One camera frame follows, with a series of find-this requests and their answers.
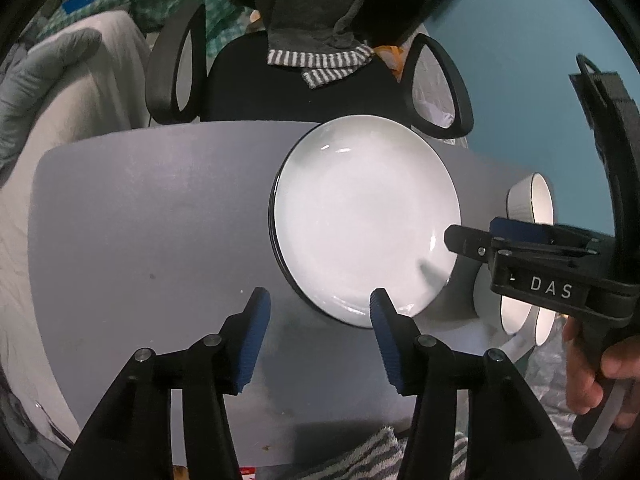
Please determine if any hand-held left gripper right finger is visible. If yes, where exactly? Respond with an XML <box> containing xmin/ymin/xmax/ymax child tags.
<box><xmin>369</xmin><ymin>287</ymin><xmax>583</xmax><ymax>480</ymax></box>

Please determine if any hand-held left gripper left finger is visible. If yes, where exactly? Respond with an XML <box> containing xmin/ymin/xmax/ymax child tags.
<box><xmin>59</xmin><ymin>287</ymin><xmax>272</xmax><ymax>480</ymax></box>

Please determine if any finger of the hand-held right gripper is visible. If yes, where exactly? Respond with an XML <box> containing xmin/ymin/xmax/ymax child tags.
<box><xmin>489</xmin><ymin>216</ymin><xmax>553</xmax><ymax>246</ymax></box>
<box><xmin>444</xmin><ymin>224</ymin><xmax>503</xmax><ymax>262</ymax></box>

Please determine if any white bowl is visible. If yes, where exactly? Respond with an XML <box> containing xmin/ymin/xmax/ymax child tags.
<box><xmin>492</xmin><ymin>305</ymin><xmax>557</xmax><ymax>361</ymax></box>
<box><xmin>472</xmin><ymin>265</ymin><xmax>540</xmax><ymax>337</ymax></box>
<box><xmin>506</xmin><ymin>172</ymin><xmax>556</xmax><ymax>226</ymax></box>

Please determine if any person's right hand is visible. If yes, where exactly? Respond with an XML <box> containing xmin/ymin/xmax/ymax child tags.
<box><xmin>562</xmin><ymin>317</ymin><xmax>640</xmax><ymax>431</ymax></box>

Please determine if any clear plastic sheet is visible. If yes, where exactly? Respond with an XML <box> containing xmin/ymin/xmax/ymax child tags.
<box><xmin>520</xmin><ymin>330</ymin><xmax>593</xmax><ymax>467</ymax></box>

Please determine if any person's striped clothing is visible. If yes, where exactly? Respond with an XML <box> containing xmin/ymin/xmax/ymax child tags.
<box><xmin>295</xmin><ymin>425</ymin><xmax>471</xmax><ymax>480</ymax></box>

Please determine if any white plastic bag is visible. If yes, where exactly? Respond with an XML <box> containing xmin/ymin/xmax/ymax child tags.
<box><xmin>412</xmin><ymin>50</ymin><xmax>458</xmax><ymax>128</ymax></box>

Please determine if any orange bag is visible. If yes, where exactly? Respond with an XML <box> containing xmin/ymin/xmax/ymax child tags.
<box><xmin>375</xmin><ymin>45</ymin><xmax>405</xmax><ymax>78</ymax></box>

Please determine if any grey white striped cloth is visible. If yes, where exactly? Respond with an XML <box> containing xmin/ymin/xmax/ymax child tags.
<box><xmin>267</xmin><ymin>45</ymin><xmax>376</xmax><ymax>88</ymax></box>

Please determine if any black office chair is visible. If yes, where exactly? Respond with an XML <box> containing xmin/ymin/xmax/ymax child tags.
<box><xmin>145</xmin><ymin>0</ymin><xmax>473</xmax><ymax>140</ymax></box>

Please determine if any bed with grey sheet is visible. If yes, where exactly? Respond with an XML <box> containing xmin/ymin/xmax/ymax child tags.
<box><xmin>0</xmin><ymin>10</ymin><xmax>151</xmax><ymax>453</ymax></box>

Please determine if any dark grey hoodie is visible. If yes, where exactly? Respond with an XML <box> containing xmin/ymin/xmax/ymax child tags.
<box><xmin>220</xmin><ymin>0</ymin><xmax>436</xmax><ymax>56</ymax></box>

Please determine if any grey duvet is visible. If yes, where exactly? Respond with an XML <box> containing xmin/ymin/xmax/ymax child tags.
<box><xmin>0</xmin><ymin>27</ymin><xmax>103</xmax><ymax>171</ymax></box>

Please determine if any green checkered tablecloth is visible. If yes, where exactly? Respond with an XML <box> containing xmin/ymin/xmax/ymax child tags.
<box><xmin>37</xmin><ymin>0</ymin><xmax>251</xmax><ymax>56</ymax></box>

